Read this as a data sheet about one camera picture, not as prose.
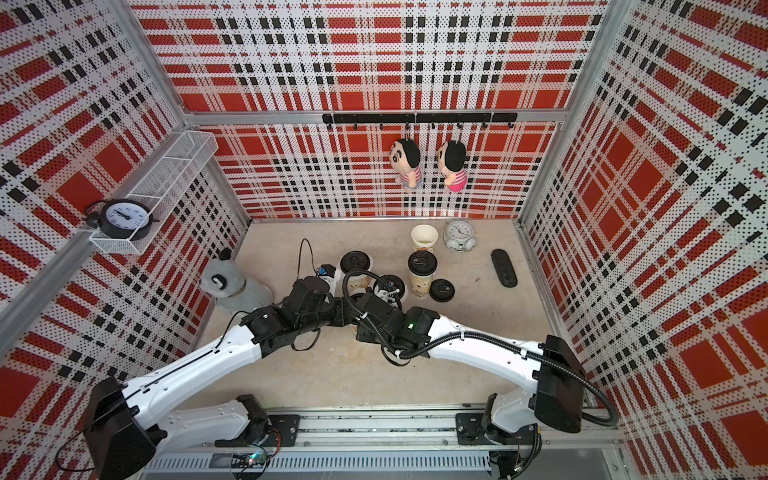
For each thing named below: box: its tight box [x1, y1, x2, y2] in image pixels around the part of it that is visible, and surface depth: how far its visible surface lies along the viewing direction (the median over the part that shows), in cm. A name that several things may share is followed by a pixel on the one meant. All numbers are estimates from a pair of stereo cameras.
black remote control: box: [491, 249, 518, 288], surface depth 106 cm
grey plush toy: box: [199, 247, 274, 313], surface depth 85 cm
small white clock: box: [443, 220, 476, 253], surface depth 113 cm
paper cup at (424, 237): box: [410, 224, 439, 251], surface depth 98 cm
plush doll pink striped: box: [437, 140, 468, 192], surface depth 97 cm
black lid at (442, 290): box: [429, 278, 455, 303], surface depth 100 cm
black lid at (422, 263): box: [408, 250, 438, 276], surface depth 88 cm
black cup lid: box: [340, 250, 370, 275], surface depth 88 cm
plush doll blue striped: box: [389, 138, 422, 189], surface depth 95 cm
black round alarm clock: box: [85, 198, 160, 241], surface depth 64 cm
